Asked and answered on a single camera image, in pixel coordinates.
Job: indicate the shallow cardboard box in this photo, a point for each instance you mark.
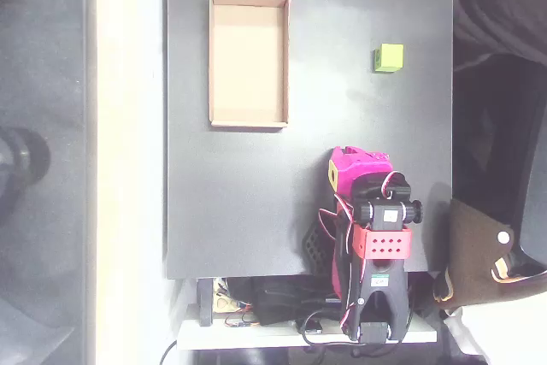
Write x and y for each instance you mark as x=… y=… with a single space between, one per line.
x=248 y=61

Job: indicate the black chair seat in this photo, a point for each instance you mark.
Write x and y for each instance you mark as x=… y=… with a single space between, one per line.
x=534 y=211

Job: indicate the white shelf board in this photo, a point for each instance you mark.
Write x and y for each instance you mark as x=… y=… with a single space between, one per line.
x=239 y=335

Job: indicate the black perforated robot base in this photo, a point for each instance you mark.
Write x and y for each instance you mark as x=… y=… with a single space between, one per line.
x=315 y=249

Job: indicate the beige wooden piece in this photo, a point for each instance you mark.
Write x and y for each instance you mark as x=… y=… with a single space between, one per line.
x=224 y=302

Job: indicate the yellow-green cube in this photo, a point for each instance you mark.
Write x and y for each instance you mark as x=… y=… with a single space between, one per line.
x=389 y=57

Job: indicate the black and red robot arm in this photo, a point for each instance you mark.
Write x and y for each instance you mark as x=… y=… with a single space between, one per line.
x=386 y=279

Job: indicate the dark fabric clothing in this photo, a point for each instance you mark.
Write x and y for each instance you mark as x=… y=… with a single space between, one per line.
x=504 y=1

